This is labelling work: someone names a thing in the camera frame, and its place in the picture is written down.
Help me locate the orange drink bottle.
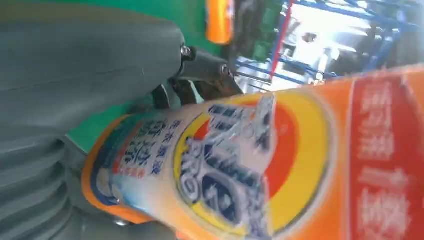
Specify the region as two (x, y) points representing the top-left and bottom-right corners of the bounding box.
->
(80, 64), (424, 240)
(204, 0), (236, 46)

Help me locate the blue metal rack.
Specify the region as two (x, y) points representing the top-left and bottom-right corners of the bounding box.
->
(235, 0), (424, 85)

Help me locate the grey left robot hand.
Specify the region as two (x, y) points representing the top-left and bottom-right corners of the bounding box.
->
(0, 3), (245, 240)

